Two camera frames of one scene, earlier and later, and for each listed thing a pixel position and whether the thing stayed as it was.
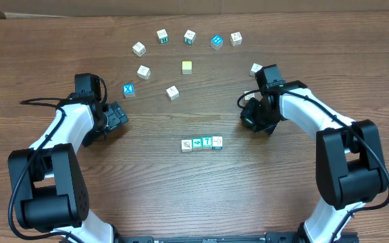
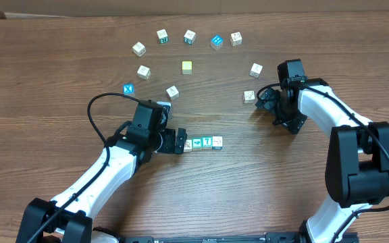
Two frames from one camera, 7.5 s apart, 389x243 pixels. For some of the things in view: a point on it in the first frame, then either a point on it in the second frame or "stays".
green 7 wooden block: (206, 142) stays
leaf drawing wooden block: (186, 145) stays
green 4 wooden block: (196, 144) stays
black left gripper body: (115, 115) -> (167, 140)
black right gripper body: (256, 115) -> (286, 113)
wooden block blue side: (217, 143) stays
